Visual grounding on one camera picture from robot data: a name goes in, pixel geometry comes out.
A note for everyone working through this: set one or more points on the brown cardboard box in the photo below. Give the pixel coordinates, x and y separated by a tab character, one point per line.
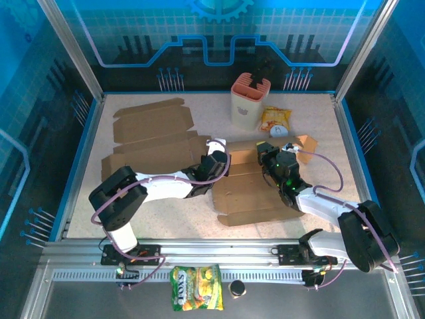
149	123
245	192

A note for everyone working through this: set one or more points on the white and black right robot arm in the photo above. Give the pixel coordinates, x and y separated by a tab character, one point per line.
325	202

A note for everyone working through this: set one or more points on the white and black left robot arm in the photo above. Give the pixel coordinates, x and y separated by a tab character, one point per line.
166	186

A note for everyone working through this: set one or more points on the black controller box with LED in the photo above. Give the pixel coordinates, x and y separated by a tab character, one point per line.
310	280
123	284

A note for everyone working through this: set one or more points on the tin can orange print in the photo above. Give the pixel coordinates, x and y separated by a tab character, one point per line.
278	130

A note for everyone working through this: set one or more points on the yellow snack bag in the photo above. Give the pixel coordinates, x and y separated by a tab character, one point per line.
274	116

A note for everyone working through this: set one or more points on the cream knife block pink top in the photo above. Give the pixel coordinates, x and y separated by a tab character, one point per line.
245	113

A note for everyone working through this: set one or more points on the green candy bag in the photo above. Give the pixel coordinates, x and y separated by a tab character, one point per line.
196	287

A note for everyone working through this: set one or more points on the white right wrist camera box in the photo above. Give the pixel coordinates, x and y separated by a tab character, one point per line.
289	147

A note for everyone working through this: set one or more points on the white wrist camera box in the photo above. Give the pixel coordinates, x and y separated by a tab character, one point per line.
216	144
289	147

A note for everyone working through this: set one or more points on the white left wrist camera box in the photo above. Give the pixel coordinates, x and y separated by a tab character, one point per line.
216	144

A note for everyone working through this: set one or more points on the aluminium frame rail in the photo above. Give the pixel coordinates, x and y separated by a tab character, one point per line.
216	252

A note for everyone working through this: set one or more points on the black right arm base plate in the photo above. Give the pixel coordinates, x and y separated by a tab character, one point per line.
287	254

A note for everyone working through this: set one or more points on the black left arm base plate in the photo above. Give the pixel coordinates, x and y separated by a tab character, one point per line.
149	252

